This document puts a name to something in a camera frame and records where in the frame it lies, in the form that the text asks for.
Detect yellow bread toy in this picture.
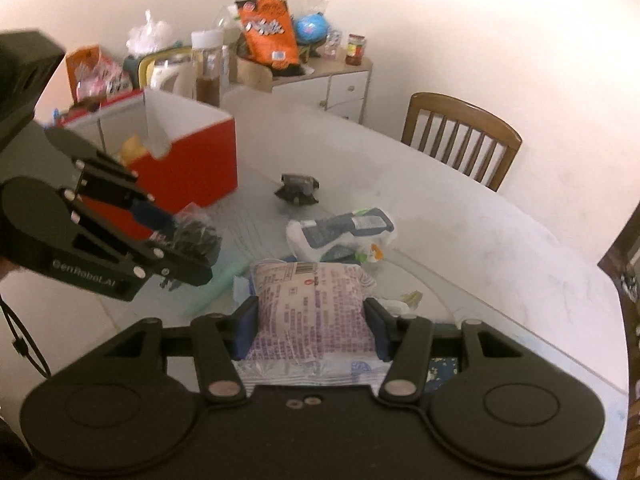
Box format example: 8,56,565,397
118,134,150,166

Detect pink white snack bag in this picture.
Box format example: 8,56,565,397
235,260,388,390

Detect wooden chair far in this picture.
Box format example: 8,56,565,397
401,92,523,192

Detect red cardboard box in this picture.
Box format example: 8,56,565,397
61,89,238,214

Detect small black snack packet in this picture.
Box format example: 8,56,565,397
274,174,320,206

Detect orange snack bag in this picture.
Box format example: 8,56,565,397
235,0,303,77

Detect white thermos cup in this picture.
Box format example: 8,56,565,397
150,60,195,99

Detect white plastic bag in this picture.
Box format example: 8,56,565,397
126,10,175,58

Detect blue globe ball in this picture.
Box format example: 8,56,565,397
293,12,330,44

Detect glass bottle white lid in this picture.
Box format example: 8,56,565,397
191,28,224,107

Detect blue tissue packet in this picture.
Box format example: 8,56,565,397
232,276,252,304

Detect white side cabinet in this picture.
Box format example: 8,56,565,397
236,58,373,124

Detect white grey snack bag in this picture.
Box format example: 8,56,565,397
285,207,397,263

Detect orange pink snack bags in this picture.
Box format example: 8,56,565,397
65,44,134,104

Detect light green toothbrush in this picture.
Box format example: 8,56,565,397
183,259,250,315

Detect red lidded sauce jar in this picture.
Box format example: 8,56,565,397
345,34,367,66

